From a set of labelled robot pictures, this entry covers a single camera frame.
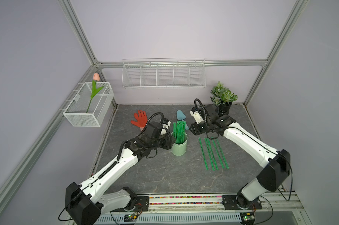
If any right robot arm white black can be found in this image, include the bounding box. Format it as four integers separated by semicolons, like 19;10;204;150
189;98;293;209

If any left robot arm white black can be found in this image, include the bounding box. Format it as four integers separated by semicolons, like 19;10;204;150
64;119;175;225

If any light blue garden trowel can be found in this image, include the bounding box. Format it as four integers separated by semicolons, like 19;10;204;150
176;110;189;130

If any red work glove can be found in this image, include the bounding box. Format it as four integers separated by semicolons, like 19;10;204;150
130;110;148;131

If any light green metal cup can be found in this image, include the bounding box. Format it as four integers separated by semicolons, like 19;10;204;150
171;133;188;156

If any bundle of green wrapped straws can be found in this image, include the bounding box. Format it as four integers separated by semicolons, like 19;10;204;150
173;121;186;144

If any white vented cable duct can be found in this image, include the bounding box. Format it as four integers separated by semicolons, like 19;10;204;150
95;212;242;225

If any green straw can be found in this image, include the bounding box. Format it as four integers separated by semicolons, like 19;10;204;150
205;138;215;171
211;140;225;168
216;139;229;169
198;137;209;171

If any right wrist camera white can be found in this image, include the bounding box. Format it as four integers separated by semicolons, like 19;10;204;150
190;110;204;124

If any white wire wall shelf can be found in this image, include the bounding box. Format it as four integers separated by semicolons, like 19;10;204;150
122;59;207;89

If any aluminium front rail frame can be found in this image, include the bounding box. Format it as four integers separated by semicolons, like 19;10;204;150
65;192;312;225

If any green plant in black pot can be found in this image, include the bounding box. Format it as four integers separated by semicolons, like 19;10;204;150
210;81;238;115

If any pink artificial tulip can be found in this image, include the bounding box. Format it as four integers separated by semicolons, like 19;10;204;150
86;73;104;113

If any white mesh side basket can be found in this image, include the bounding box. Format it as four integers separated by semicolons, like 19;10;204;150
63;81;114;127

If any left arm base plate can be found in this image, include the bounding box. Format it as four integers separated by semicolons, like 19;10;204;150
113;196;149;212

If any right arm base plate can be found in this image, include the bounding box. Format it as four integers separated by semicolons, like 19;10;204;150
222;195;262;211

